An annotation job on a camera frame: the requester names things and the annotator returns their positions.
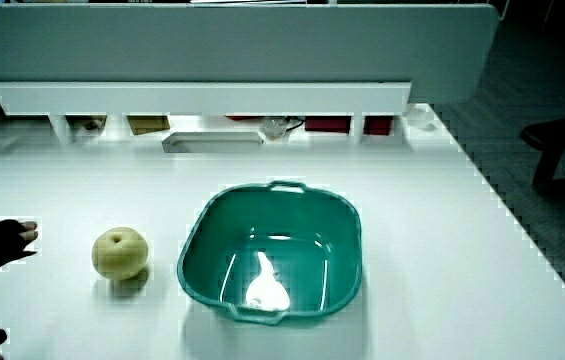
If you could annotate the teal plastic basin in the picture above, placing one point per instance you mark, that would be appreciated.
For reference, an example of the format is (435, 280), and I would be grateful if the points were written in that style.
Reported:
(272, 225)

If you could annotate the dark red box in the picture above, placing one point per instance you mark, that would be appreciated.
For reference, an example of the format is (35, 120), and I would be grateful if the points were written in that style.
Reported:
(327, 124)
(378, 125)

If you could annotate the dark brown small object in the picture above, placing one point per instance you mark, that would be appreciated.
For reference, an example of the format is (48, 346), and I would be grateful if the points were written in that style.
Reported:
(87, 122)

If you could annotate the white desk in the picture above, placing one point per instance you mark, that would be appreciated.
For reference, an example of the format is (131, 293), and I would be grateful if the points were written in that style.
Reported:
(437, 250)

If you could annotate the brown cardboard box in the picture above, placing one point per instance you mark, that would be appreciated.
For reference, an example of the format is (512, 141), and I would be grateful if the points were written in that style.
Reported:
(148, 124)

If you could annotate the white rectangular tray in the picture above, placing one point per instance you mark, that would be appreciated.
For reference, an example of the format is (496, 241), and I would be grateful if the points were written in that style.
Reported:
(212, 142)

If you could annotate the grey partition panel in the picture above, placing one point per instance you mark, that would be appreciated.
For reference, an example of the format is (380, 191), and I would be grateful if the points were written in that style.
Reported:
(222, 45)

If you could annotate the clear plastic bag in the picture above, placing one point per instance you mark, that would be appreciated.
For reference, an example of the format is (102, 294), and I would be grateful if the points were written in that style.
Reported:
(273, 128)

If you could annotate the white desk shelf riser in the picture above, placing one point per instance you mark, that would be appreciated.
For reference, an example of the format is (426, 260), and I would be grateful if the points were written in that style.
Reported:
(202, 98)

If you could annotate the yellow pear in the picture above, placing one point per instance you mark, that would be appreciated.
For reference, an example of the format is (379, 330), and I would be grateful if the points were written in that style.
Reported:
(119, 254)

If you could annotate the clear plastic wrapper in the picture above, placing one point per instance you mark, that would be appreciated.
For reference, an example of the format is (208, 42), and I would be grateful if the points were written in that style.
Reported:
(419, 117)

